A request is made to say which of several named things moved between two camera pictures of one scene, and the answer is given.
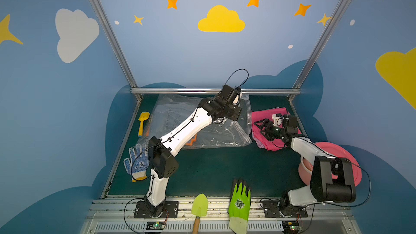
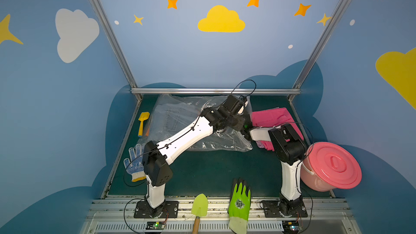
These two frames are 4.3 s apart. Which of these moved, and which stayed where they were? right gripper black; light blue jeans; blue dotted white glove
Moved: right gripper black
Stayed: light blue jeans; blue dotted white glove
